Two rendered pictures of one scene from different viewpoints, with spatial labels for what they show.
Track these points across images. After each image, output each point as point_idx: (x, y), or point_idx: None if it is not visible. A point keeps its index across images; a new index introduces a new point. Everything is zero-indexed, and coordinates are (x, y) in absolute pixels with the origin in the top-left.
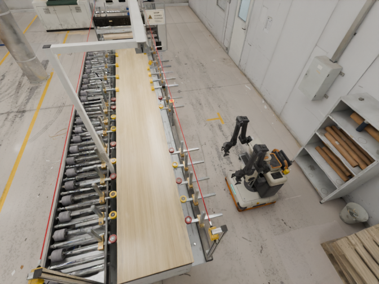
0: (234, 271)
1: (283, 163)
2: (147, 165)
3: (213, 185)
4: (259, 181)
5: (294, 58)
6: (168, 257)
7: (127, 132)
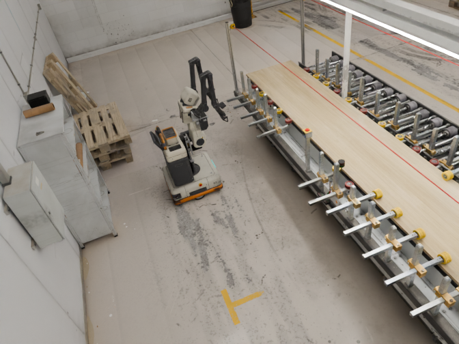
0: (216, 132)
1: (157, 135)
2: (307, 103)
3: (238, 182)
4: (187, 130)
5: (18, 294)
6: (263, 72)
7: (358, 123)
